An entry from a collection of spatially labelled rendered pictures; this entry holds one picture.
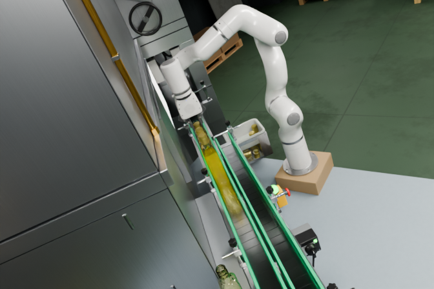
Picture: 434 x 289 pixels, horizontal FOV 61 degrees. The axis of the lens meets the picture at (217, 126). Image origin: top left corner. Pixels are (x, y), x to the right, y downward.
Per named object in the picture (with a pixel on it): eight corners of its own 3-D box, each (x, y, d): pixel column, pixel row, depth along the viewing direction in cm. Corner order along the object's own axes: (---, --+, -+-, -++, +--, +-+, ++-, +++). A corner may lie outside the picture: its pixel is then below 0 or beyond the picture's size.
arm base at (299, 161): (287, 152, 208) (278, 126, 198) (321, 151, 198) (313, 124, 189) (279, 176, 195) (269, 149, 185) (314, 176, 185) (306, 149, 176)
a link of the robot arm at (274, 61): (277, 128, 176) (264, 114, 190) (299, 119, 177) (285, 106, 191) (258, 26, 151) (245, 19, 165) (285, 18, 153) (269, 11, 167)
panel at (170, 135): (163, 106, 242) (140, 59, 225) (166, 104, 242) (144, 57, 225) (186, 183, 164) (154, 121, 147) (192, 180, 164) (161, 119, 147)
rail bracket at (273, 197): (272, 210, 147) (264, 186, 140) (289, 202, 147) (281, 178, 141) (276, 217, 143) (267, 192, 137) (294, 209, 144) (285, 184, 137)
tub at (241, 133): (225, 144, 221) (221, 132, 216) (259, 128, 222) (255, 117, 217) (234, 159, 206) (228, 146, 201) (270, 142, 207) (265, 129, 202)
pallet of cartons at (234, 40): (208, 46, 677) (201, 27, 657) (245, 43, 627) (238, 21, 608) (173, 77, 609) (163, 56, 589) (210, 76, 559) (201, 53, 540)
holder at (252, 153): (222, 158, 224) (214, 138, 217) (263, 139, 226) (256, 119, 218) (230, 173, 209) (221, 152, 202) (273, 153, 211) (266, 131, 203)
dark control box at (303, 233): (294, 244, 145) (289, 230, 141) (312, 235, 146) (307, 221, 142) (303, 260, 138) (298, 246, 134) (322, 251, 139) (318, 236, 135)
